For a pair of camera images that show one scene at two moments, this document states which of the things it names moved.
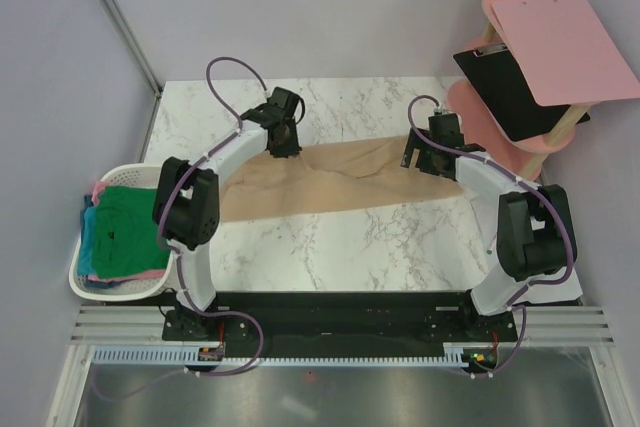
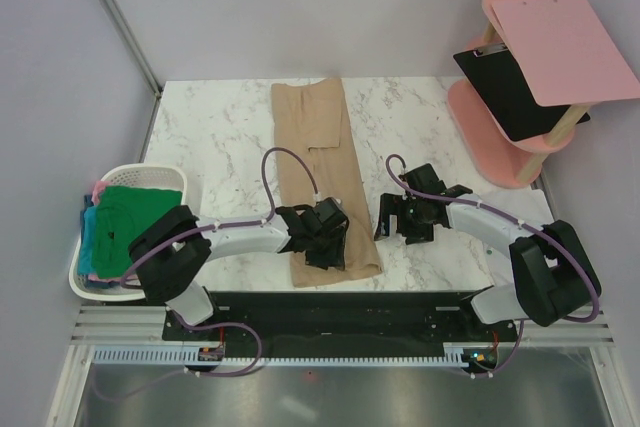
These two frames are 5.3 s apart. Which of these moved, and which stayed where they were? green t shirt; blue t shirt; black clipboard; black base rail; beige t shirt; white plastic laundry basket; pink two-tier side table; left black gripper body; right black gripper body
Moved: beige t shirt; left black gripper body; right black gripper body
Stayed: black clipboard; black base rail; blue t shirt; white plastic laundry basket; green t shirt; pink two-tier side table
